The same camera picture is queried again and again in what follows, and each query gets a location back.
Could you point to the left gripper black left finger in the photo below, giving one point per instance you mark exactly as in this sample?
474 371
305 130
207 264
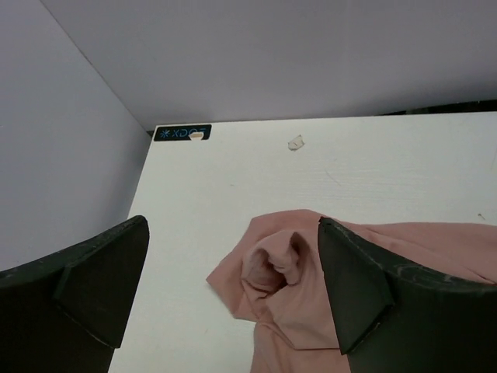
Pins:
68 311

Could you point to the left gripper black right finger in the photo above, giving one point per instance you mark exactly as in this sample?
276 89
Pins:
394 315

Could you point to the dusty pink t shirt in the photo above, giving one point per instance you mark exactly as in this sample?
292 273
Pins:
273 277

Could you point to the small beige tape scrap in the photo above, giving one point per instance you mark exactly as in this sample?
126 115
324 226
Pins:
296 143

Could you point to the black xdof label sticker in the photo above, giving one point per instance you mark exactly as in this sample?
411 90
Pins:
182 132

